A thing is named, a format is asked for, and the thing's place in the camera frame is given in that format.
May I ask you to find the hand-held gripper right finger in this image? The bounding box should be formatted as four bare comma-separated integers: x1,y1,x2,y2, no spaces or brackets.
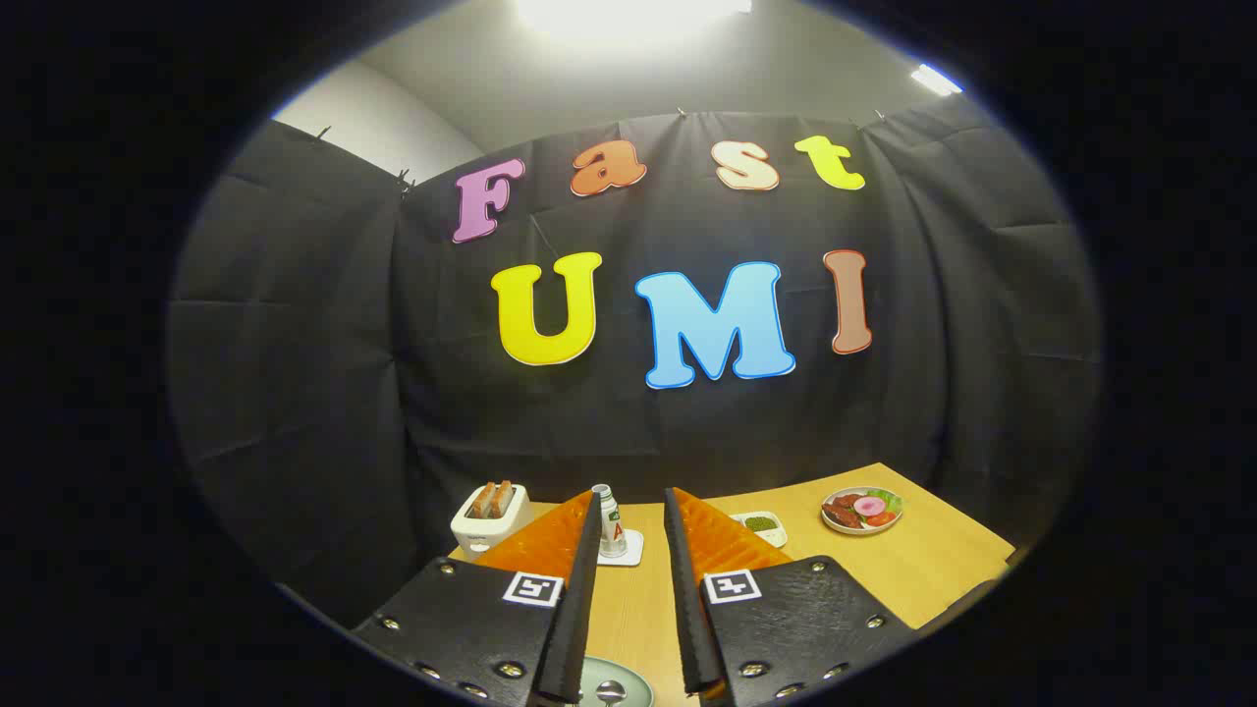
664,487,921,707

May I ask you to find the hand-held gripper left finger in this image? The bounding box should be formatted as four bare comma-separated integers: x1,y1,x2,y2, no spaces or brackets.
352,488,603,707

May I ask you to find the pale green plate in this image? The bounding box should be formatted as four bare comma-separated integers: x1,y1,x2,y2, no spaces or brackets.
577,656,655,707

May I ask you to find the white square coaster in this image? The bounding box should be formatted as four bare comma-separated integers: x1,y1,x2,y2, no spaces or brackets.
597,528,644,568

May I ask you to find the clear plastic bottle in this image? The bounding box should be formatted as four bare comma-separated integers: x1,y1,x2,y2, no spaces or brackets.
592,483,629,559

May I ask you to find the white divided snack dish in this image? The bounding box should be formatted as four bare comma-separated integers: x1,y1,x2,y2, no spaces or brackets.
732,511,789,549

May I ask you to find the white toaster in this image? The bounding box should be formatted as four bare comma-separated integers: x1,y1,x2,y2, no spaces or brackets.
451,481,534,563

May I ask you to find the white food plate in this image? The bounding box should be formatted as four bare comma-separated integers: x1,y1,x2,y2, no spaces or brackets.
820,487,904,536

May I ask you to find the ceiling light panel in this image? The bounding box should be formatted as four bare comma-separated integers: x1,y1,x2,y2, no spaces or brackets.
516,0,752,40

